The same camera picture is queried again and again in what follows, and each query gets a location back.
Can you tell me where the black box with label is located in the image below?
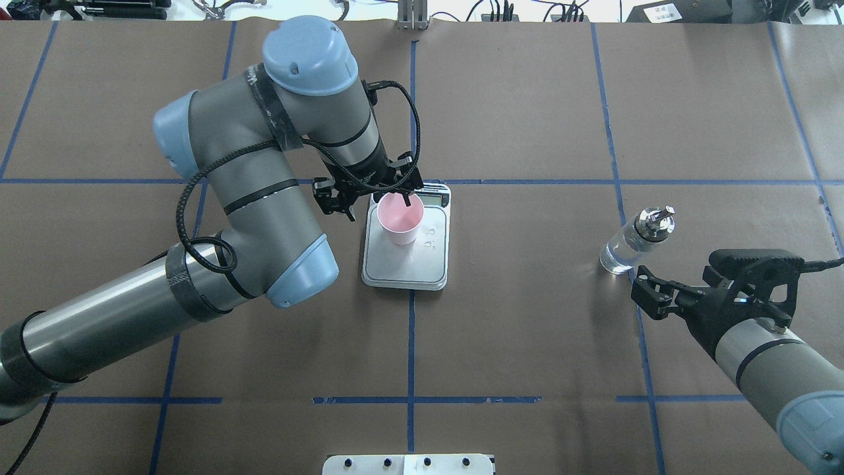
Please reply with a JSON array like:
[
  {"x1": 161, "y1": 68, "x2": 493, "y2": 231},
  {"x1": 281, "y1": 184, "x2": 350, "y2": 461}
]
[{"x1": 624, "y1": 1, "x2": 733, "y2": 24}]

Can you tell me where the silver digital kitchen scale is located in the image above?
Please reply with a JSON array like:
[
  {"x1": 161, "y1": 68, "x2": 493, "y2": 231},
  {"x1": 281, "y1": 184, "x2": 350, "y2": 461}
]
[{"x1": 361, "y1": 183, "x2": 452, "y2": 291}]

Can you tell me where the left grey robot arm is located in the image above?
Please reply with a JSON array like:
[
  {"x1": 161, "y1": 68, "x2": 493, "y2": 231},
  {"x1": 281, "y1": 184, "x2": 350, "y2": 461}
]
[{"x1": 1, "y1": 15, "x2": 424, "y2": 424}]

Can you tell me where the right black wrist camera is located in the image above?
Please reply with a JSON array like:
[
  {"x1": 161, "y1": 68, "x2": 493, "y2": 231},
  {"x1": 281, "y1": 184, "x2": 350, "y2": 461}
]
[{"x1": 704, "y1": 249, "x2": 806, "y2": 315}]

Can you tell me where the clear glass sauce bottle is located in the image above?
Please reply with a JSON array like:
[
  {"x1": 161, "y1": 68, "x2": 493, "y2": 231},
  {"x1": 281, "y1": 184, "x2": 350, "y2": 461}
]
[{"x1": 599, "y1": 205, "x2": 676, "y2": 274}]

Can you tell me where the brown paper table cover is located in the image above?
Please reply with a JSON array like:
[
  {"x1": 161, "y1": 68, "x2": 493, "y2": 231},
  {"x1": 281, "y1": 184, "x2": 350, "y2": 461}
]
[{"x1": 2, "y1": 19, "x2": 842, "y2": 474}]

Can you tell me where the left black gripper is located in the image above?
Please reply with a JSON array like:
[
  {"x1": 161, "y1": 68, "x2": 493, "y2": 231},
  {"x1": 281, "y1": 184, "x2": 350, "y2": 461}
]
[{"x1": 313, "y1": 152, "x2": 423, "y2": 222}]

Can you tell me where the aluminium profile post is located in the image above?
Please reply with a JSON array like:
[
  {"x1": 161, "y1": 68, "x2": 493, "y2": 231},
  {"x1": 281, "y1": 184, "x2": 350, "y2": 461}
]
[{"x1": 397, "y1": 0, "x2": 430, "y2": 31}]

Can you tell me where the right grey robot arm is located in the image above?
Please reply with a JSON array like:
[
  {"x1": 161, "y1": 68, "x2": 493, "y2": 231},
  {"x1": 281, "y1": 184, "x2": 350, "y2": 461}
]
[{"x1": 631, "y1": 257, "x2": 843, "y2": 474}]

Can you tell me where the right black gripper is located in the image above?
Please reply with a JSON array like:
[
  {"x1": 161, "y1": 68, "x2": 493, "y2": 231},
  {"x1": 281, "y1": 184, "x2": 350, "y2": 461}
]
[{"x1": 631, "y1": 265, "x2": 786, "y2": 360}]

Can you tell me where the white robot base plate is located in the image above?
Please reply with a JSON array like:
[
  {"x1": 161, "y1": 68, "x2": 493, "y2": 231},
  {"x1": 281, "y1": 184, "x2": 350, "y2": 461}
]
[{"x1": 322, "y1": 453, "x2": 497, "y2": 474}]

